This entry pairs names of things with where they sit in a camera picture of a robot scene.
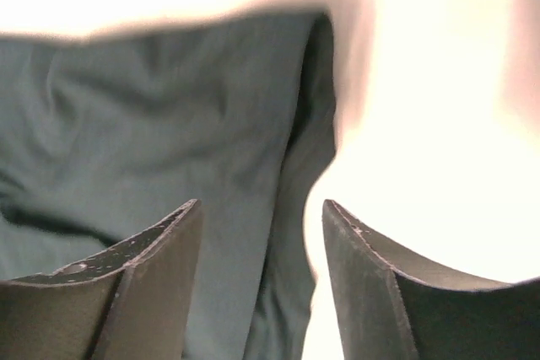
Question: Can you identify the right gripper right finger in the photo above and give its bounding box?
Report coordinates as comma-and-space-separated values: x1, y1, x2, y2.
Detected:
322, 200, 539, 360

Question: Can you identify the black t shirt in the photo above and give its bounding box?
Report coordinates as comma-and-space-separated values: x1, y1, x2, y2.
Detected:
1, 13, 334, 359

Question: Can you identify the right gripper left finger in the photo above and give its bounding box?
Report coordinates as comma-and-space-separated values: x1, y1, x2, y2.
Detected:
1, 200, 203, 360

